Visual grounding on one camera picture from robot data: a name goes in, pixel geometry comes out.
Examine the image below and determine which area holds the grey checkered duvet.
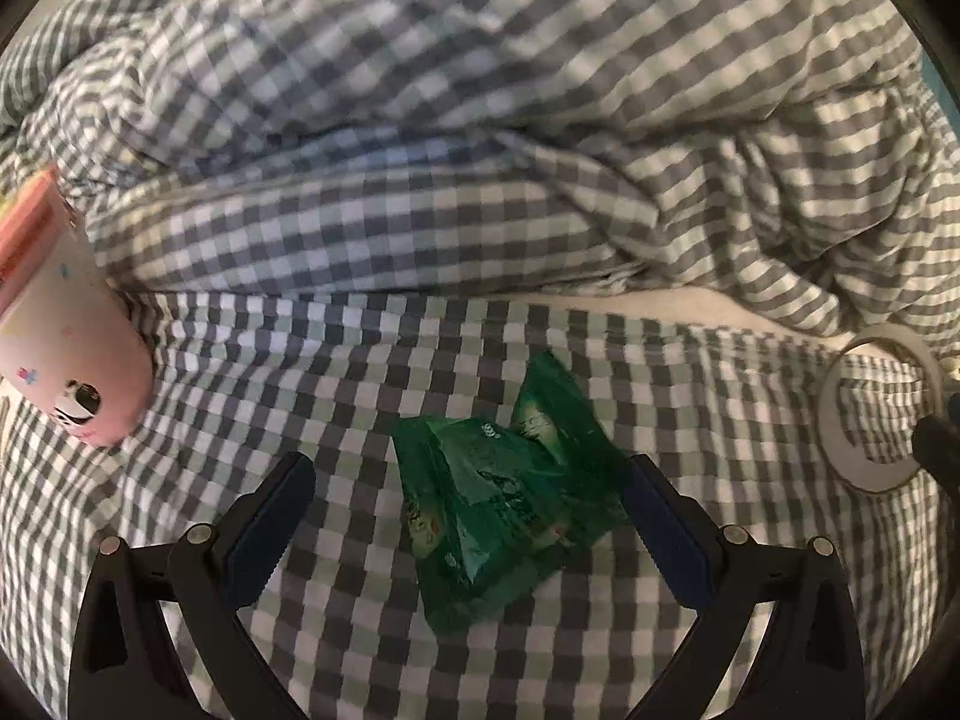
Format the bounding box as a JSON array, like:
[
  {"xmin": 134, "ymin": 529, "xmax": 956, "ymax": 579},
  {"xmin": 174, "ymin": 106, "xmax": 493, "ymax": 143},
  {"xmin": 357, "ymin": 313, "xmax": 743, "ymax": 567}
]
[{"xmin": 0, "ymin": 0, "xmax": 960, "ymax": 338}]

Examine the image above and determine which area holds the white tape roll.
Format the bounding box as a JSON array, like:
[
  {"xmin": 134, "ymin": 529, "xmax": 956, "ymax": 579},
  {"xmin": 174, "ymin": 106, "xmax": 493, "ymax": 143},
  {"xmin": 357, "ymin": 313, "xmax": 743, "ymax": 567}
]
[{"xmin": 817, "ymin": 330, "xmax": 944, "ymax": 496}]

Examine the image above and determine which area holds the grey checkered bed sheet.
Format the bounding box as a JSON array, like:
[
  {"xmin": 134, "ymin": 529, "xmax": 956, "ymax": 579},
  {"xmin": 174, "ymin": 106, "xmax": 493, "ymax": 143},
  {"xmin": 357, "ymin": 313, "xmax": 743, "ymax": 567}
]
[{"xmin": 0, "ymin": 289, "xmax": 953, "ymax": 720}]

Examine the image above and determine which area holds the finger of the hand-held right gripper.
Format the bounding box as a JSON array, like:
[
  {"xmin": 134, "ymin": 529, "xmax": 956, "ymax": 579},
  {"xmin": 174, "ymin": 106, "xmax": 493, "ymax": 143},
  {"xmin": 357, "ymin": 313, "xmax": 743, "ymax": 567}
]
[{"xmin": 911, "ymin": 390, "xmax": 960, "ymax": 500}]

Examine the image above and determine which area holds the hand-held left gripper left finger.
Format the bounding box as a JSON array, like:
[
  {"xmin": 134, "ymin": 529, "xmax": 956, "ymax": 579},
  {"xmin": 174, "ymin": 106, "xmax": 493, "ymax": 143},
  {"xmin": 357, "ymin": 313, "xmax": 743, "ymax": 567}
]
[{"xmin": 67, "ymin": 452, "xmax": 317, "ymax": 720}]

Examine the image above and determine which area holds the green plastic packet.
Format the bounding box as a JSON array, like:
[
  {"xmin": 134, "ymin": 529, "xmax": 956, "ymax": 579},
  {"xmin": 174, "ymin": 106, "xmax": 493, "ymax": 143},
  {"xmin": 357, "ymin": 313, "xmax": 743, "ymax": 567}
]
[{"xmin": 391, "ymin": 351, "xmax": 627, "ymax": 627}]

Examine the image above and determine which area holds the pink water bottle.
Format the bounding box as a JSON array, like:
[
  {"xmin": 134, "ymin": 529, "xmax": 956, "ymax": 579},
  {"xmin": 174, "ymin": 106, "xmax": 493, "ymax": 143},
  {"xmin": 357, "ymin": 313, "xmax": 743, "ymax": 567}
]
[{"xmin": 0, "ymin": 167, "xmax": 155, "ymax": 445}]

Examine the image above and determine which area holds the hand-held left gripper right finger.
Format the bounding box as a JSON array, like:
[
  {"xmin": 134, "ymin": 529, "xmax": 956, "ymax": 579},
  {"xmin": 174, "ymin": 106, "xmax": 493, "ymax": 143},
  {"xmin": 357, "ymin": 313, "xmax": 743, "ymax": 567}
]
[{"xmin": 626, "ymin": 456, "xmax": 886, "ymax": 720}]

